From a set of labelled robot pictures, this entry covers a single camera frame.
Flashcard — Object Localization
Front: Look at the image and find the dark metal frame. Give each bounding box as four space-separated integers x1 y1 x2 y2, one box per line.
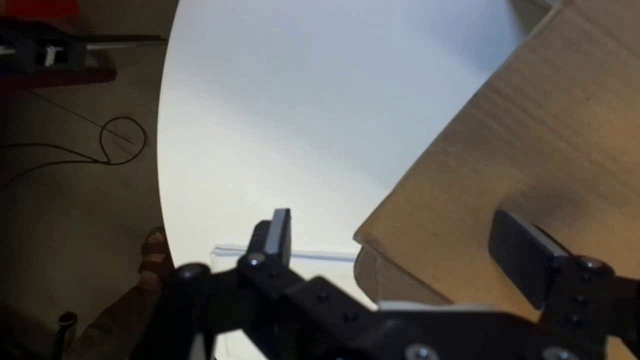
0 17 169 92

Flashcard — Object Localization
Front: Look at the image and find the brown cardboard box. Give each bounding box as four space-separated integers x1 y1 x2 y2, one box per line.
352 0 640 360

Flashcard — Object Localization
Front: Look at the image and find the black cable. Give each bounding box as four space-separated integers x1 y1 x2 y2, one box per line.
0 116 149 187

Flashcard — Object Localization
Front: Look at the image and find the clear plastic strip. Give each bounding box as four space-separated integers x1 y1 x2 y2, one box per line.
210 244 359 264

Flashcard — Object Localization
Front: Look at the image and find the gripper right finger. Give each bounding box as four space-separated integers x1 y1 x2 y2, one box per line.
488 209 640 360

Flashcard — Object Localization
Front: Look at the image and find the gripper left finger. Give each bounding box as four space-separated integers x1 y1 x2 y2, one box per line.
134 208 382 360

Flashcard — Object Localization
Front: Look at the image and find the person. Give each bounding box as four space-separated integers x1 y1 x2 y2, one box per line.
65 227 177 360

